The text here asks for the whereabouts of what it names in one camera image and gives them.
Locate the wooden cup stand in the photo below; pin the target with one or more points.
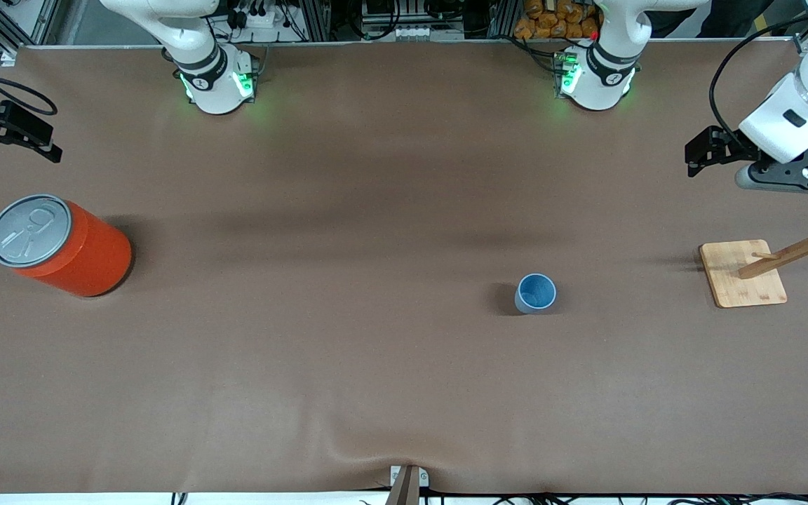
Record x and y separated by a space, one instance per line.
741 280

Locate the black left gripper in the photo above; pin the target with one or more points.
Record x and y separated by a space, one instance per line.
729 148

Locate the white power strip with plugs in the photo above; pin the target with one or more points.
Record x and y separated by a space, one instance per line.
260 19

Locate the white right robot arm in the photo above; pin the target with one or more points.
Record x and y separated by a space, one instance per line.
214 91

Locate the orange can with grey lid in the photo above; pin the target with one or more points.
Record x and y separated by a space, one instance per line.
88 259

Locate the brown camera post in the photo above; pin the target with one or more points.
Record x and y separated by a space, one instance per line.
404 491

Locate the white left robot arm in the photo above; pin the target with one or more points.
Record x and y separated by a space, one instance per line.
604 84

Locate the light blue cup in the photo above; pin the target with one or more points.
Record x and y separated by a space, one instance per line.
535 293

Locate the orange toy food pile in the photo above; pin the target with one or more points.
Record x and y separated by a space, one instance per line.
551 21

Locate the brown table mat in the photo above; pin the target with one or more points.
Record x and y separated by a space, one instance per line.
404 351

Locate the metal table clamp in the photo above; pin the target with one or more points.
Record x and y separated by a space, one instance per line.
423 478

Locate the aluminium frame profile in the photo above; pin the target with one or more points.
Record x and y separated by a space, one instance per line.
4 24
502 17
314 19

